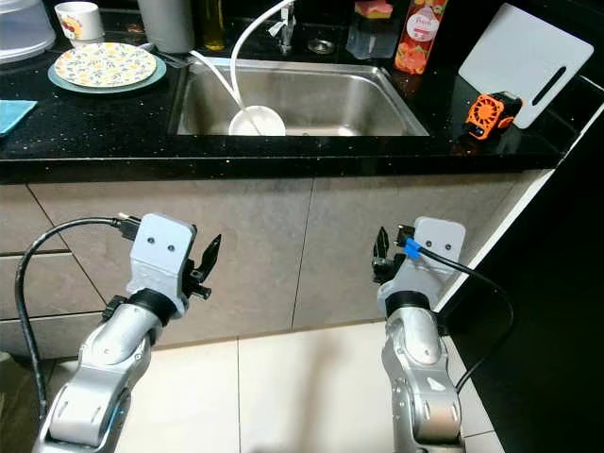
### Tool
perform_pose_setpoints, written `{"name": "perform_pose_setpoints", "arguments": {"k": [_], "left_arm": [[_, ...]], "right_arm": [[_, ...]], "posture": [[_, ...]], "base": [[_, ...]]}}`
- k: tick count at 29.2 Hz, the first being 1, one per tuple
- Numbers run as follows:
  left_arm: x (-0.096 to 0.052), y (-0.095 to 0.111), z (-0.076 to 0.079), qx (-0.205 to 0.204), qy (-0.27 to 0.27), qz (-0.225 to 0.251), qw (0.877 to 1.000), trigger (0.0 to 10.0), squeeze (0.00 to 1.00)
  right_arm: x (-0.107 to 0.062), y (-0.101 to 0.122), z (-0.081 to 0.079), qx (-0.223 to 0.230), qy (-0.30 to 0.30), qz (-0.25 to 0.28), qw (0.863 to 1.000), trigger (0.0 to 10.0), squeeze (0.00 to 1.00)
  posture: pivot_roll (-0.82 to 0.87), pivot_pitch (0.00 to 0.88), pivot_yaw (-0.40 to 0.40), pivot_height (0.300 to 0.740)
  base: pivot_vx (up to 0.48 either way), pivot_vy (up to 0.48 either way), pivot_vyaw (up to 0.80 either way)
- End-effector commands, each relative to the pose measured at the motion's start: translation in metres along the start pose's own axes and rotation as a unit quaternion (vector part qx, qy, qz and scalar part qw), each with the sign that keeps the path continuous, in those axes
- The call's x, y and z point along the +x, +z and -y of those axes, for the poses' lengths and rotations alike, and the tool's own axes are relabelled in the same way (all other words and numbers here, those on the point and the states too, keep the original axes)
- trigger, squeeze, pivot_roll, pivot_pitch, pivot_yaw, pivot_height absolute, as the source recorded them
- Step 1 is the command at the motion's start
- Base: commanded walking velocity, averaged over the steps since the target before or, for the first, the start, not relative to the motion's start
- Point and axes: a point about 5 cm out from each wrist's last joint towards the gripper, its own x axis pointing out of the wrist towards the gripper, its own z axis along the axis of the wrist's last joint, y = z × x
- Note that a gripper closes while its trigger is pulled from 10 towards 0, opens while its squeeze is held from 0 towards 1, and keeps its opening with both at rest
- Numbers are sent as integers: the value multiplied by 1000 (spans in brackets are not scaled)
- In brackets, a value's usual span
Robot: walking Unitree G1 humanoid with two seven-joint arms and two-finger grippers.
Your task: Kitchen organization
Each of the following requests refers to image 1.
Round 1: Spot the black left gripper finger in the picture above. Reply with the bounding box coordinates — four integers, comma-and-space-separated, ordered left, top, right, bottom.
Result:
194, 234, 223, 284

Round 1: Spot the beige cabinet door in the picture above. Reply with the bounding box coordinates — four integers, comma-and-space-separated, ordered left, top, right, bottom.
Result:
26, 175, 327, 350
293, 170, 562, 331

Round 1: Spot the beige drawer front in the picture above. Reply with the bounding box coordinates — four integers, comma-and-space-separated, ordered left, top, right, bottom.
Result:
0, 184, 76, 254
0, 250, 105, 317
0, 311, 128, 360

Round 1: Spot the white bowl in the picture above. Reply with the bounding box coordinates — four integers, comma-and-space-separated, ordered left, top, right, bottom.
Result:
228, 105, 287, 137

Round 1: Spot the stainless steel sink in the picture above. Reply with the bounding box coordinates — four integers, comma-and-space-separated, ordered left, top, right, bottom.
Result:
167, 59, 430, 138

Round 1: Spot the orange handheld fan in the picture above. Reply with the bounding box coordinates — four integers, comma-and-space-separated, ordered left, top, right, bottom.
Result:
464, 91, 525, 143

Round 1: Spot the red peach soap bottle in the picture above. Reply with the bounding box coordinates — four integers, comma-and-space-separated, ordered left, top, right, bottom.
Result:
394, 0, 449, 75

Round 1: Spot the olive brown bag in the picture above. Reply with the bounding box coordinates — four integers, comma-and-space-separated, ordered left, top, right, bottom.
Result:
0, 354, 43, 453

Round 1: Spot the white cutting board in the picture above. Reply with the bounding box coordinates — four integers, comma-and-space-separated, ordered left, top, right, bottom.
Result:
458, 3, 596, 130

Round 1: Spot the olive oil bottle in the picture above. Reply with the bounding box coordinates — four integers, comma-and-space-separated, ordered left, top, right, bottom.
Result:
201, 0, 226, 51

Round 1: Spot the metal faucet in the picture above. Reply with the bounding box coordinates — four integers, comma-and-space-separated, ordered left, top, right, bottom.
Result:
269, 0, 295, 55

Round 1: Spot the pink and yellow sponge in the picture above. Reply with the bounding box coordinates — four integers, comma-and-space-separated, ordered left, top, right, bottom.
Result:
354, 0, 395, 20

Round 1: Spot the grey tumbler with red label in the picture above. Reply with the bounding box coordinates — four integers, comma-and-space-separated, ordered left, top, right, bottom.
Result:
137, 0, 194, 55

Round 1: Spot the teal cloth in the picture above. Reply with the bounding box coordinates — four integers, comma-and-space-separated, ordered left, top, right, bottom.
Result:
0, 99, 39, 136

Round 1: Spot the white printed cup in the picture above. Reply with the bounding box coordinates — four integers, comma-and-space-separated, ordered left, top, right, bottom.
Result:
54, 2, 105, 46

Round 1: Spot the translucent plastic food cover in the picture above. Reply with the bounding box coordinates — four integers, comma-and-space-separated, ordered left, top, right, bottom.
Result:
0, 0, 56, 63

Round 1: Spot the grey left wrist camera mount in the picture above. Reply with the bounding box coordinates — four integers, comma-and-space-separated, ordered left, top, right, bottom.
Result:
127, 213, 199, 298

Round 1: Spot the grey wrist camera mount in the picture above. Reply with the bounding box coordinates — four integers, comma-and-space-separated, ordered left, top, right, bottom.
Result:
377, 217, 466, 315
127, 213, 199, 298

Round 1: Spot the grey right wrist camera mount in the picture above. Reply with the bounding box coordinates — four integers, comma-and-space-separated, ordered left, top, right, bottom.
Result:
377, 217, 466, 315

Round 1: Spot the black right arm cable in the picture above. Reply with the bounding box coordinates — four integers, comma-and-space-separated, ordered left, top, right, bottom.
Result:
396, 226, 515, 393

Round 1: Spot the white curved hose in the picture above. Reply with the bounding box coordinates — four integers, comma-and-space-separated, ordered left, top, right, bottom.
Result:
229, 0, 294, 109

